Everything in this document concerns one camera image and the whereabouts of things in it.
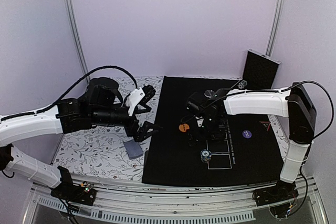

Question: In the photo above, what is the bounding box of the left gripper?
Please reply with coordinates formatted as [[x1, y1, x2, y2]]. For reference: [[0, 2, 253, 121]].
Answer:
[[91, 105, 163, 142]]

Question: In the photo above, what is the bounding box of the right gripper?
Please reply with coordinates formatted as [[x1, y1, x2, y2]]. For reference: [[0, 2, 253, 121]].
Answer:
[[186, 116, 225, 148]]

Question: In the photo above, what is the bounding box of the blue white chip stack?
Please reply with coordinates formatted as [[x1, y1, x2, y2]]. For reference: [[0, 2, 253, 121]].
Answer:
[[200, 150, 212, 163]]

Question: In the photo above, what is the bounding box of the orange big blind button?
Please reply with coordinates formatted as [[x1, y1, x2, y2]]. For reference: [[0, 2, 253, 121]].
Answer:
[[178, 123, 190, 133]]

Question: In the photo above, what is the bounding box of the black dealer button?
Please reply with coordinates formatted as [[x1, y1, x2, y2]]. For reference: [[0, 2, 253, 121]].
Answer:
[[204, 90, 215, 98]]

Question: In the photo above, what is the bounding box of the purple small blind button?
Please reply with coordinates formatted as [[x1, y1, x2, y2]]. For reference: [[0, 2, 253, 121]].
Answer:
[[242, 130, 252, 139]]

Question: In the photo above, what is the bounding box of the triangular all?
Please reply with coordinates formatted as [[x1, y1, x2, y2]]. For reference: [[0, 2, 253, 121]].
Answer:
[[259, 121, 271, 132]]

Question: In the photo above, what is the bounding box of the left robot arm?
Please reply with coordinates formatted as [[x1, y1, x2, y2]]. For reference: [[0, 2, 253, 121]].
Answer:
[[1, 66, 160, 200]]

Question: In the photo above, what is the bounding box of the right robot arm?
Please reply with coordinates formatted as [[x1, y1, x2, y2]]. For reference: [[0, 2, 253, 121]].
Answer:
[[178, 80, 332, 201]]

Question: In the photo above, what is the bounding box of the blue card deck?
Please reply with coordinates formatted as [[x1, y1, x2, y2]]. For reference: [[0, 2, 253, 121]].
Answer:
[[123, 140, 143, 160]]

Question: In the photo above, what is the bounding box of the black poker mat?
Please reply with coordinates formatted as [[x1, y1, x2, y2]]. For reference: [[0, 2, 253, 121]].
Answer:
[[142, 77, 284, 187]]

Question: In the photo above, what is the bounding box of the floral tablecloth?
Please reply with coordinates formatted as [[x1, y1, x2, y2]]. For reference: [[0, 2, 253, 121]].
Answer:
[[52, 76, 164, 181]]

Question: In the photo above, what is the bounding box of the left chip stack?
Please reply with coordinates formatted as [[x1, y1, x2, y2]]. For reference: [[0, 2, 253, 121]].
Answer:
[[237, 80, 247, 90]]

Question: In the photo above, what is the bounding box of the aluminium poker chip case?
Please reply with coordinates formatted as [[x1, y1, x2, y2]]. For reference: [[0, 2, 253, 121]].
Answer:
[[233, 49, 281, 90]]

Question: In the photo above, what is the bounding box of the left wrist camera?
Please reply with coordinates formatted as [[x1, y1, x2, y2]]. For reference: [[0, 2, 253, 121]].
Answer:
[[124, 85, 156, 116]]

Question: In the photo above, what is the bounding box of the aluminium front rail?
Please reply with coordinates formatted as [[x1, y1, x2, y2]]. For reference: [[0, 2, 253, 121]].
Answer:
[[22, 174, 331, 224]]

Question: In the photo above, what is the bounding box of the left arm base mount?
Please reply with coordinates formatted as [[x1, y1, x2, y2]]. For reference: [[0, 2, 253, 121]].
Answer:
[[50, 166, 97, 206]]

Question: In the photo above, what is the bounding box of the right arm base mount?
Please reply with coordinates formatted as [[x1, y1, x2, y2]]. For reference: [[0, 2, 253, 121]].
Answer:
[[252, 180, 299, 219]]

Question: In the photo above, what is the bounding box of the left aluminium post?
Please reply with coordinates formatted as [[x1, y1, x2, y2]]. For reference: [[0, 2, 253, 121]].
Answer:
[[64, 0, 89, 74]]

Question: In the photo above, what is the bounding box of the aluminium post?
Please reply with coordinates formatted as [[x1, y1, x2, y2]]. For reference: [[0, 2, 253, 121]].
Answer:
[[266, 0, 285, 56], [64, 0, 89, 74]]

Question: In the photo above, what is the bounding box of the right aluminium post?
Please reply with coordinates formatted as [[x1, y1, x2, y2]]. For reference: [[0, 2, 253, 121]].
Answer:
[[266, 0, 285, 56]]

